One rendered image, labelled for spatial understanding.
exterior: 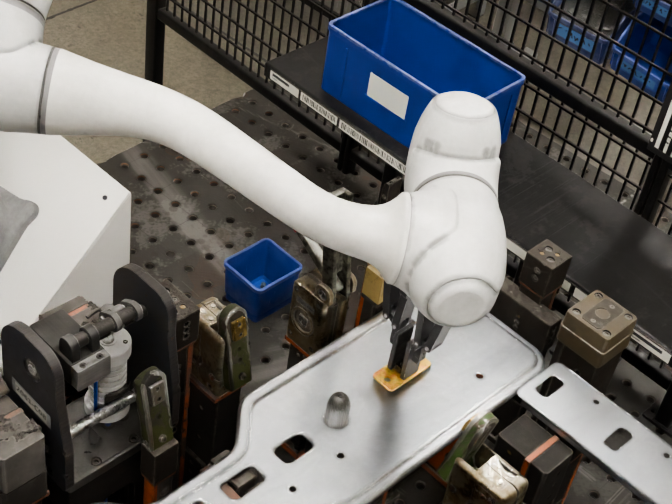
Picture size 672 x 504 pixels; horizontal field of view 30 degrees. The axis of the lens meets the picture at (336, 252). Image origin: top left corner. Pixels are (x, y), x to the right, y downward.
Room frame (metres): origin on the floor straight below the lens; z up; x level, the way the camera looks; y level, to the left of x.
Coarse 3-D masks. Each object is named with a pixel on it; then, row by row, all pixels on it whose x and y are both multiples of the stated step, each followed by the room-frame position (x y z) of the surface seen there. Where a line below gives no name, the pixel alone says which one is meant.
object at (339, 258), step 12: (336, 192) 1.30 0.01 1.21; (348, 192) 1.30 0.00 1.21; (324, 252) 1.28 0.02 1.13; (336, 252) 1.27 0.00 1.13; (324, 264) 1.28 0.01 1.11; (336, 264) 1.27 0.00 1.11; (348, 264) 1.29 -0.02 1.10; (324, 276) 1.27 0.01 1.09; (336, 276) 1.27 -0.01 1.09; (348, 276) 1.29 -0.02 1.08; (348, 288) 1.28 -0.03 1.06
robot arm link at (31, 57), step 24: (0, 0) 1.17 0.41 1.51; (0, 24) 1.15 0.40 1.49; (24, 24) 1.16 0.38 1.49; (0, 48) 1.13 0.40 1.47; (24, 48) 1.14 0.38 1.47; (48, 48) 1.16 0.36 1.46; (0, 72) 1.11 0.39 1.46; (24, 72) 1.11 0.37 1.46; (0, 96) 1.09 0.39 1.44; (24, 96) 1.10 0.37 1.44; (0, 120) 1.09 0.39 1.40; (24, 120) 1.10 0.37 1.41
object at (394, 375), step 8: (400, 360) 1.20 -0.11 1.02; (424, 360) 1.22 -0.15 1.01; (384, 368) 1.19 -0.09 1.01; (400, 368) 1.18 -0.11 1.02; (424, 368) 1.20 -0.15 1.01; (376, 376) 1.17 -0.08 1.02; (384, 376) 1.17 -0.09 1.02; (392, 376) 1.17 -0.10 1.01; (384, 384) 1.16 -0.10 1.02; (392, 384) 1.16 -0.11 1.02; (400, 384) 1.16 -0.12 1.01
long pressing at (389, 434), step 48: (384, 336) 1.26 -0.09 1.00; (480, 336) 1.30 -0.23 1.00; (288, 384) 1.14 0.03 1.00; (336, 384) 1.16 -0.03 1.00; (432, 384) 1.19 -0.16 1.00; (480, 384) 1.20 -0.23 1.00; (240, 432) 1.04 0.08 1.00; (288, 432) 1.06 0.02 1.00; (336, 432) 1.07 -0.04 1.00; (384, 432) 1.09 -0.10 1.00; (432, 432) 1.10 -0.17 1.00; (192, 480) 0.95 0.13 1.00; (288, 480) 0.98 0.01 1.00; (336, 480) 1.00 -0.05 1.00; (384, 480) 1.01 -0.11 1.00
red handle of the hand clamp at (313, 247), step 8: (296, 232) 1.33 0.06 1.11; (304, 240) 1.32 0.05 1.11; (312, 240) 1.32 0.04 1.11; (312, 248) 1.31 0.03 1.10; (320, 248) 1.31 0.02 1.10; (312, 256) 1.30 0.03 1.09; (320, 256) 1.30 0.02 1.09; (320, 264) 1.29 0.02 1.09; (320, 272) 1.29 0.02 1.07; (336, 280) 1.28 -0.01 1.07; (336, 288) 1.27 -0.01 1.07
